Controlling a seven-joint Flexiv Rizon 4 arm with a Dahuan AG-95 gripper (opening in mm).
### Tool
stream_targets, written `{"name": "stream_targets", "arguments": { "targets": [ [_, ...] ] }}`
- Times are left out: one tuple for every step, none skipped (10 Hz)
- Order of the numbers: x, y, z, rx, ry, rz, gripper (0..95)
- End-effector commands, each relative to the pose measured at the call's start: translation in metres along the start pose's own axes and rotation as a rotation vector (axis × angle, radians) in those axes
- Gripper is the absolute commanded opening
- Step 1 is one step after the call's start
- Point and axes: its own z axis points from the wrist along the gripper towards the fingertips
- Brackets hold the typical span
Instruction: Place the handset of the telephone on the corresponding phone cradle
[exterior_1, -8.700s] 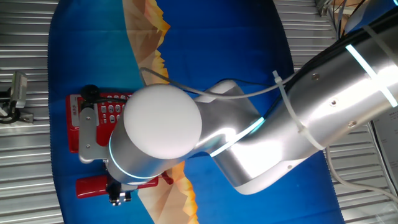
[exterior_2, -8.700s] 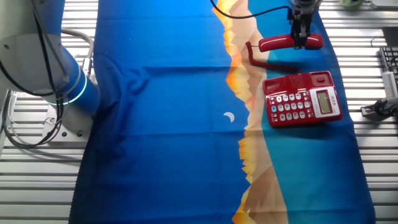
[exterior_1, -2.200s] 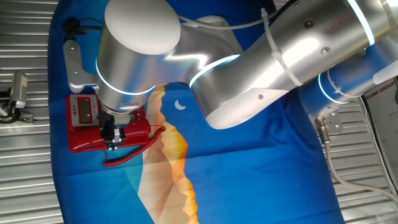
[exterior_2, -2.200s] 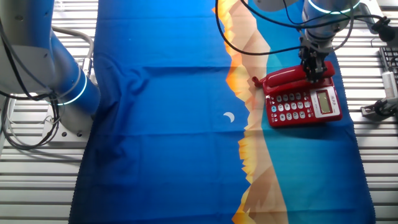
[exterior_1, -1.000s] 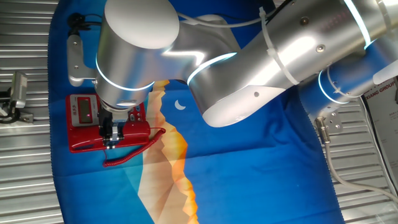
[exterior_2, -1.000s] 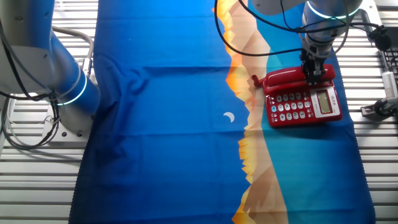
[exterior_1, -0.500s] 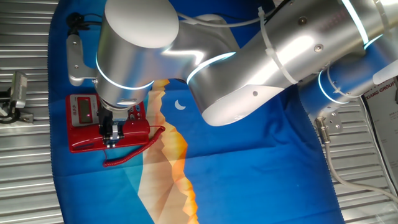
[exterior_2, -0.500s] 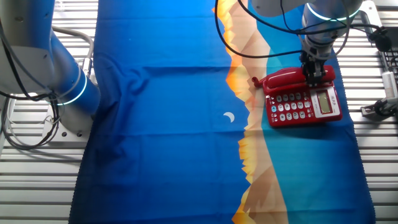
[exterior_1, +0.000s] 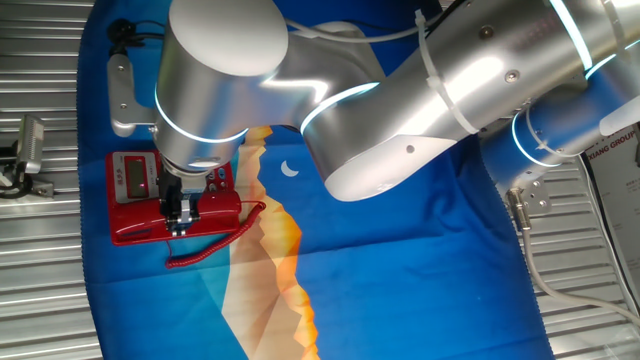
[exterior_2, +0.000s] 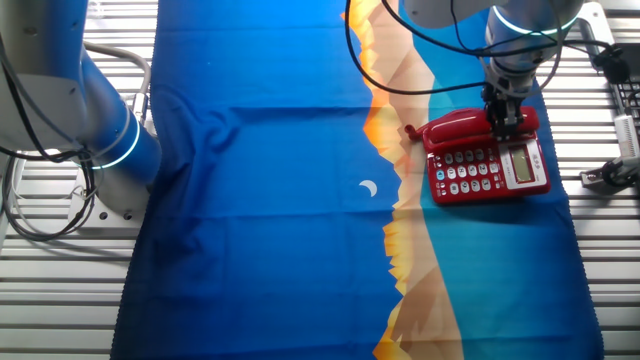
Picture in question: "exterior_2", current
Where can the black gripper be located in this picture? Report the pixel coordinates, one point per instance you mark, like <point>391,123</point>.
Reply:
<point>502,102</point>

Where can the red telephone handset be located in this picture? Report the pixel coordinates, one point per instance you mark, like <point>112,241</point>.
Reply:
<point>450,127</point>

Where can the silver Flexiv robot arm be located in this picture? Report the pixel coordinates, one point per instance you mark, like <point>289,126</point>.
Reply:
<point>50,100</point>

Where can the red telephone base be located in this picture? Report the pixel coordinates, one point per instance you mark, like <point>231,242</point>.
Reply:
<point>470,172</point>

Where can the black box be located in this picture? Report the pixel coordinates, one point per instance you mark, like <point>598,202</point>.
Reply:
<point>636,60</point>

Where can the grey flat device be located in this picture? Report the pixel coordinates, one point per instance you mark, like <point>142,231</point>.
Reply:
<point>625,6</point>

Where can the blue landscape print cloth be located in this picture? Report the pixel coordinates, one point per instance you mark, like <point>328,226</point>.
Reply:
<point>275,225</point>

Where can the black camera clamp mount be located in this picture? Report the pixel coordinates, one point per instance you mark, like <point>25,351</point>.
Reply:
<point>612,175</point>

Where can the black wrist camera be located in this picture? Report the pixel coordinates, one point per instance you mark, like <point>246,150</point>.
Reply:
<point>612,65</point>

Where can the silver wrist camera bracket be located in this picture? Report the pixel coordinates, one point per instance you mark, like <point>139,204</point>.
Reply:
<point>597,25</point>

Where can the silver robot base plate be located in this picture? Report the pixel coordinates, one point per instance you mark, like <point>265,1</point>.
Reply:
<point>110,220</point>

